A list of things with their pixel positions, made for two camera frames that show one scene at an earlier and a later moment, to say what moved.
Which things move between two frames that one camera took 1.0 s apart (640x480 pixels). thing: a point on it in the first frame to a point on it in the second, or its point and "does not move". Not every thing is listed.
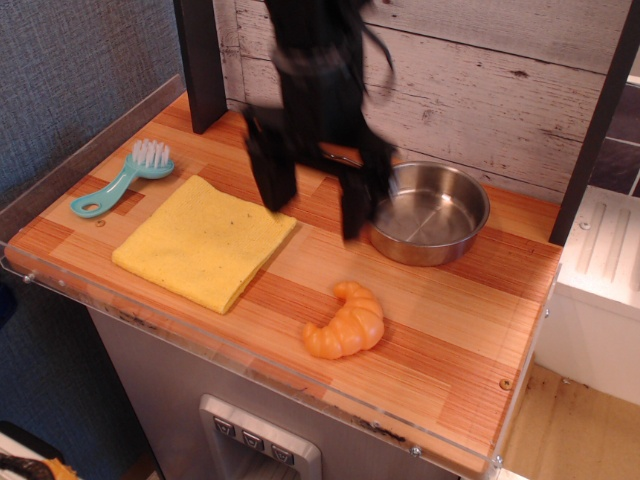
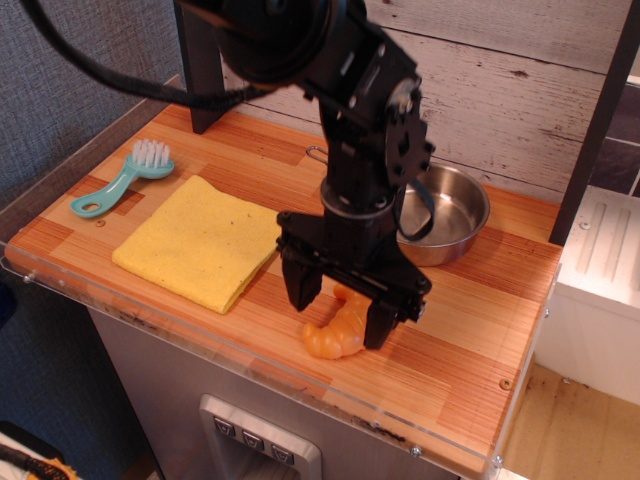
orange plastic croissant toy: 359,327 does not move
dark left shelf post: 202,61 does not move
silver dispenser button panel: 248,446 does not move
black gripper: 325,101 to 356,242
